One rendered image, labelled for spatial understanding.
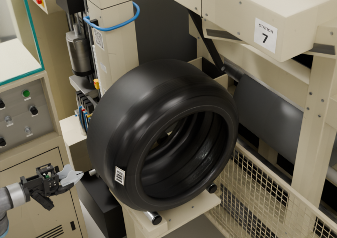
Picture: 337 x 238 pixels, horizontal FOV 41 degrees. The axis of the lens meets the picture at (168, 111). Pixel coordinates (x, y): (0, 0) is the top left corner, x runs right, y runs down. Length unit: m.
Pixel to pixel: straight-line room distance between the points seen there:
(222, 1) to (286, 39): 0.27
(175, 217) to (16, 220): 0.93
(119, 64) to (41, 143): 0.69
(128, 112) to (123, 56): 0.33
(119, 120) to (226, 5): 0.51
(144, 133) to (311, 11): 0.64
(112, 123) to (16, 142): 0.82
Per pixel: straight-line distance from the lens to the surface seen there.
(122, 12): 1.72
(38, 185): 1.57
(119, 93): 1.61
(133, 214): 1.96
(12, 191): 1.54
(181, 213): 2.00
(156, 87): 1.55
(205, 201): 2.04
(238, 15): 1.44
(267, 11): 1.34
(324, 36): 1.41
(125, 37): 1.76
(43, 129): 2.31
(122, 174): 1.56
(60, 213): 2.65
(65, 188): 1.59
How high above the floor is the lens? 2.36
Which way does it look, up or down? 38 degrees down
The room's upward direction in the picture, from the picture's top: 4 degrees counter-clockwise
